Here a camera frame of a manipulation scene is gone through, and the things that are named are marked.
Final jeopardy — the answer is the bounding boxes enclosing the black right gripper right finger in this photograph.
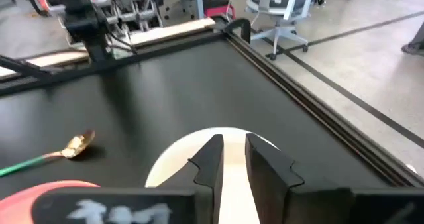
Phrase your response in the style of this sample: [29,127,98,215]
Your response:
[244,133,335,224]

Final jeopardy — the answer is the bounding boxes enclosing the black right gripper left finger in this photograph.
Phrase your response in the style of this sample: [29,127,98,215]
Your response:
[157,133,225,224]

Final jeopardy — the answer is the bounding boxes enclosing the white round bowl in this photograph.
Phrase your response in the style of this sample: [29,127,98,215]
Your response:
[144,127,280,224]

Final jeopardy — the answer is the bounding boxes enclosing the gold spoon with green handle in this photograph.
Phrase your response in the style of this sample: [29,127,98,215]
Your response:
[0,129,97,179]

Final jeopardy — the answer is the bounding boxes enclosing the red step stool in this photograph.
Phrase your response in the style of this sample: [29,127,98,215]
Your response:
[203,0,237,20]

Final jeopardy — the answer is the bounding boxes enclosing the white mesh office chair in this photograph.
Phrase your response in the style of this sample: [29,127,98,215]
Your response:
[245,0,316,61]

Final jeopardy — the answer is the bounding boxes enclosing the storage rack with bins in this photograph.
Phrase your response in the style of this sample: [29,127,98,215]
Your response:
[87,0,164,33]

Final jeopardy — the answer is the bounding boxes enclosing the red round plate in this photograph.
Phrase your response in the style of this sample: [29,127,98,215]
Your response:
[0,180,101,224]

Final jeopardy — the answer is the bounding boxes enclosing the person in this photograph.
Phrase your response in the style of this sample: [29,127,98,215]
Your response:
[401,21,424,57]

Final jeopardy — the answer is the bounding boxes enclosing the black corner handle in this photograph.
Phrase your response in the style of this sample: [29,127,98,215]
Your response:
[223,17,252,44]

